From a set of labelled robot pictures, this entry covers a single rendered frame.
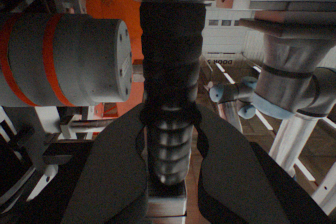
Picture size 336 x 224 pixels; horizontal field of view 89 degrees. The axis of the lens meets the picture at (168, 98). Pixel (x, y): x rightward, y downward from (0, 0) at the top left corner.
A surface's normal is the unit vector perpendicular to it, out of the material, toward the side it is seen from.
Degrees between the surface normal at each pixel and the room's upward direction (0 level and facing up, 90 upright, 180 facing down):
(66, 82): 86
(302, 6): 90
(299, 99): 90
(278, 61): 72
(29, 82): 86
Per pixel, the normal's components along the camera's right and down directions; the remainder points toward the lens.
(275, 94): -0.61, 0.37
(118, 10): 0.05, 0.48
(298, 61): -0.32, 0.69
